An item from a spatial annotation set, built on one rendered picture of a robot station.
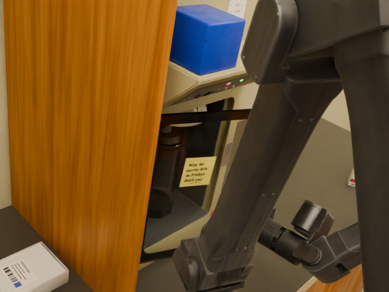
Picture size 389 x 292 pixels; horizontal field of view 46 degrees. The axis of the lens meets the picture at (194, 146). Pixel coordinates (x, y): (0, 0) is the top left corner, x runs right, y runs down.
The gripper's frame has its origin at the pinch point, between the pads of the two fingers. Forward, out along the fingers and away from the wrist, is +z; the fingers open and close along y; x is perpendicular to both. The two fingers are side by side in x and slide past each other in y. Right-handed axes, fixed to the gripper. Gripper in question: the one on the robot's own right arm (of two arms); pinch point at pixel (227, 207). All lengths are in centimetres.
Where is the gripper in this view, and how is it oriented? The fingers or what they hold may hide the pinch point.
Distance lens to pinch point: 103.5
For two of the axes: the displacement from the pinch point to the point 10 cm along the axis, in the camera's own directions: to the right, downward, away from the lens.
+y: -6.5, 2.3, -7.2
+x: -1.6, 8.9, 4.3
